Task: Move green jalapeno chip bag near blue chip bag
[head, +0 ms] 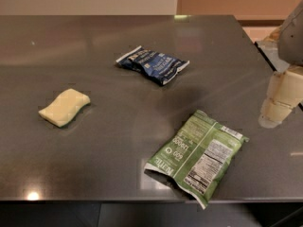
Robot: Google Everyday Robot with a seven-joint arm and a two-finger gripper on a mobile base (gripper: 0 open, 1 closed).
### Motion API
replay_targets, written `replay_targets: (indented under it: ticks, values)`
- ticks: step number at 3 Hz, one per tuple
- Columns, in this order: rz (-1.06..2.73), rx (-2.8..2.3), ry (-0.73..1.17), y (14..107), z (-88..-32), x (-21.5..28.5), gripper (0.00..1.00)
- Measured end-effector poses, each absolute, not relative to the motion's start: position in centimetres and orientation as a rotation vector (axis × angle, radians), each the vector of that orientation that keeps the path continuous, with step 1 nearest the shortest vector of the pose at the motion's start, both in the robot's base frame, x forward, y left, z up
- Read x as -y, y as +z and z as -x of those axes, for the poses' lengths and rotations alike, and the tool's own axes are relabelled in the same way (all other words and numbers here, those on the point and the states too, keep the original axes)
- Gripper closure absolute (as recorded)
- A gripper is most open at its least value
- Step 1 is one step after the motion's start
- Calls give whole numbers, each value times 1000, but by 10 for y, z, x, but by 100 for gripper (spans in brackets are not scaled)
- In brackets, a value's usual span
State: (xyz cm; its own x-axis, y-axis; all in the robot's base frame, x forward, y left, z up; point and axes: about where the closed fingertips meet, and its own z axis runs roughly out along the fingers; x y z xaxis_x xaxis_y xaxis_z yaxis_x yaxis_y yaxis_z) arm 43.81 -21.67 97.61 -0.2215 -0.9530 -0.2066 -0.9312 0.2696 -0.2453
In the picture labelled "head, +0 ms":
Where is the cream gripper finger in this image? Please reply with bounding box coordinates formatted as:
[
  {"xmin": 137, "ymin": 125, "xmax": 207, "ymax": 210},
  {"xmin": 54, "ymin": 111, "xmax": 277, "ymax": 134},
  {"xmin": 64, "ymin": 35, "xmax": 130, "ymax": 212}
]
[{"xmin": 258, "ymin": 65, "xmax": 303, "ymax": 129}]

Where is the green jalapeno chip bag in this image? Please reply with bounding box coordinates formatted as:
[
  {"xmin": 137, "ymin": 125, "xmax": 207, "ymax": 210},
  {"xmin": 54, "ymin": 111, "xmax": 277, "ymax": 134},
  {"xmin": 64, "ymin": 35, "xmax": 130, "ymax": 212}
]
[{"xmin": 144, "ymin": 110, "xmax": 249, "ymax": 209}]

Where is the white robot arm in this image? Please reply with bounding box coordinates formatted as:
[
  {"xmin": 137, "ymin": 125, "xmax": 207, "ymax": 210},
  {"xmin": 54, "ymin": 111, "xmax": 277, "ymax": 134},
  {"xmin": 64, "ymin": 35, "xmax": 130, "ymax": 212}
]
[{"xmin": 258, "ymin": 1, "xmax": 303, "ymax": 129}]

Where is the blue chip bag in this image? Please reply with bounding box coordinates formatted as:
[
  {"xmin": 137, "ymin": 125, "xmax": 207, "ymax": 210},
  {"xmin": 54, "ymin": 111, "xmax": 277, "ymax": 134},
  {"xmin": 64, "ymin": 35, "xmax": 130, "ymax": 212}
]
[{"xmin": 116, "ymin": 46, "xmax": 189, "ymax": 86}]

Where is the yellow sponge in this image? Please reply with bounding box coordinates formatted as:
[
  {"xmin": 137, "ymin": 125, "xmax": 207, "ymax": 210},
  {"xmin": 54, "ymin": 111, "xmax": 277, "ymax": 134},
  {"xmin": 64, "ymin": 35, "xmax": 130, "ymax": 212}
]
[{"xmin": 38, "ymin": 89, "xmax": 91, "ymax": 128}]

